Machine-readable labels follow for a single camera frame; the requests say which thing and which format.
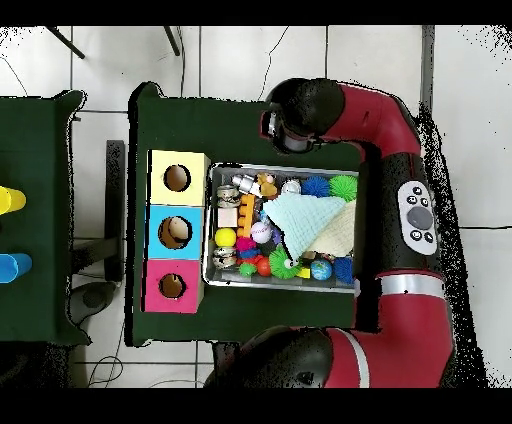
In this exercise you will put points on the green spiky rubber ball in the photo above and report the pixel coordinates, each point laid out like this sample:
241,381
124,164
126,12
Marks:
344,187

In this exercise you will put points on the yellow smooth ball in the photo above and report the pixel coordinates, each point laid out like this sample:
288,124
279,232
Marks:
225,237

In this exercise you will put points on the orange toy building brick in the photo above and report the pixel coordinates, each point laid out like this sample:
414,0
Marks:
246,216

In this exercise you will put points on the green spiky toy with eyes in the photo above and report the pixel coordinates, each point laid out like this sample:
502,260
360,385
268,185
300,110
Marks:
280,264

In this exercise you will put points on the crushed printed drink can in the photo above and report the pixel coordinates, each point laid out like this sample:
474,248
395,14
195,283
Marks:
228,196

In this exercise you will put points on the black stand leg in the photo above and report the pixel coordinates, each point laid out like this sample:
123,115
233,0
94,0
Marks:
66,42
172,40

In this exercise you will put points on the light blue waffle cloth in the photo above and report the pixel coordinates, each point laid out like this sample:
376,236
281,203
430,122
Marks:
304,220

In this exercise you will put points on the cream waffle cloth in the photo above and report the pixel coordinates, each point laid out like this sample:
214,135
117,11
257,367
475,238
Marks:
338,236

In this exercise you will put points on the black upright panel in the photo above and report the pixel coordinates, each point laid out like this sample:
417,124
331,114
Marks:
115,200

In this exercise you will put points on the wooden box with three holes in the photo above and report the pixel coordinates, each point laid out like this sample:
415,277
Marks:
160,196

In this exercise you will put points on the blue plastic cup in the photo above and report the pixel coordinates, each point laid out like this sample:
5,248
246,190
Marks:
14,267

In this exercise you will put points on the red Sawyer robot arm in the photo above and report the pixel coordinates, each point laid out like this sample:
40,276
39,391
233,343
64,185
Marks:
408,328

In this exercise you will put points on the yellow plastic cup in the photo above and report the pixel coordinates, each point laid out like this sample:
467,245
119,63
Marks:
12,200

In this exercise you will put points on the dark green table cloth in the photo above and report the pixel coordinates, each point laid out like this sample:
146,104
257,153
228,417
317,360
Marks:
200,128
36,120

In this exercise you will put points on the dark grey stand base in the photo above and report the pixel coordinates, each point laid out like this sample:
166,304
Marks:
94,298

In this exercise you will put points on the white baseball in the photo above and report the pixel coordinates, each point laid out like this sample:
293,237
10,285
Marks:
261,232

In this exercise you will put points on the brown plush monkey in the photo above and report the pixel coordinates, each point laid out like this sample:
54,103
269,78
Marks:
267,186

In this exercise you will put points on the blue spiky rubber ball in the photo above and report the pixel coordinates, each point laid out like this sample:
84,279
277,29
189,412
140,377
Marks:
315,187

